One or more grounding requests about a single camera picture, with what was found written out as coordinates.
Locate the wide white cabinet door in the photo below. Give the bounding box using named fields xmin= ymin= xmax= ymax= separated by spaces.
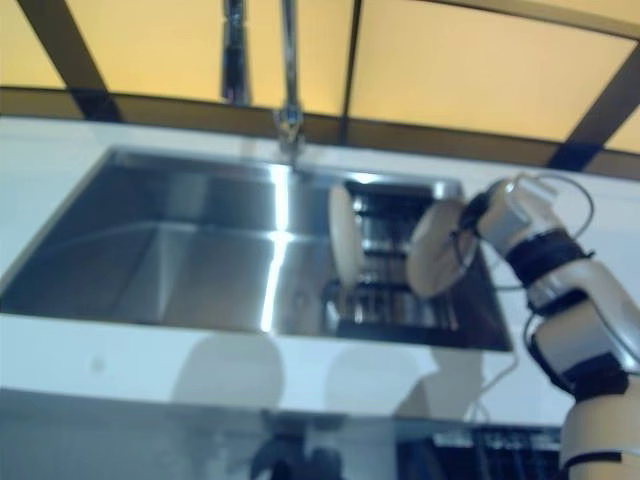
xmin=0 ymin=394 xmax=272 ymax=480

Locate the chrome gooseneck kitchen faucet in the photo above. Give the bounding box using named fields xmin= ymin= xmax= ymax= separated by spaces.
xmin=218 ymin=0 xmax=307 ymax=162

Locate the black sink dish rack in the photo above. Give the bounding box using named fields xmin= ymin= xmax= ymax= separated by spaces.
xmin=323 ymin=181 xmax=462 ymax=335

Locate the white ceramic plate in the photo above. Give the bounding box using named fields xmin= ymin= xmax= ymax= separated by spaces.
xmin=404 ymin=198 xmax=477 ymax=298
xmin=328 ymin=181 xmax=366 ymax=292

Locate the narrow white cabinet door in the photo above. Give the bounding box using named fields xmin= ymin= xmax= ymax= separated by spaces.
xmin=259 ymin=405 xmax=481 ymax=480

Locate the stainless steel sink basin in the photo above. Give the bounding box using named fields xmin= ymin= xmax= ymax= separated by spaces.
xmin=0 ymin=143 xmax=516 ymax=352

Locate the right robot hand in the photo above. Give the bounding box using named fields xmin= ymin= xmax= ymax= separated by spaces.
xmin=460 ymin=189 xmax=495 ymax=233

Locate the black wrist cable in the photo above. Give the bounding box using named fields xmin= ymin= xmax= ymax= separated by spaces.
xmin=447 ymin=171 xmax=640 ymax=384

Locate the black wire dishwasher rack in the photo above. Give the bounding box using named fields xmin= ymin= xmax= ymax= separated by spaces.
xmin=428 ymin=423 xmax=567 ymax=480

